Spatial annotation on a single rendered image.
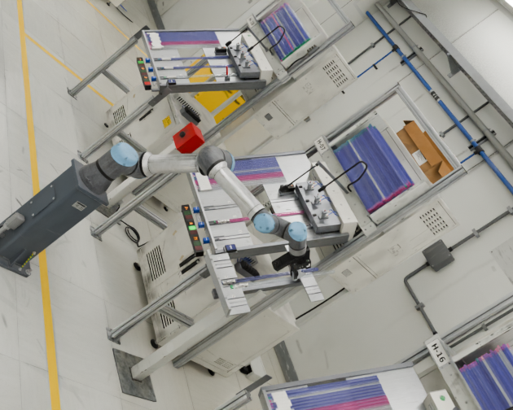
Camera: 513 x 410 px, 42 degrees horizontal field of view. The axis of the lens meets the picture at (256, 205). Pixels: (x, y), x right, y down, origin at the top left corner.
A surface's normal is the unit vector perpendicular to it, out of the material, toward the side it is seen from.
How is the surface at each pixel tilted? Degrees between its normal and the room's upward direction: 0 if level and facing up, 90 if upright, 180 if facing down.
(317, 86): 90
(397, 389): 44
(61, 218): 90
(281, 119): 90
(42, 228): 90
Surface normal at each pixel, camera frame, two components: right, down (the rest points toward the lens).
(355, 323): -0.55, -0.46
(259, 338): 0.29, 0.68
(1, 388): 0.79, -0.57
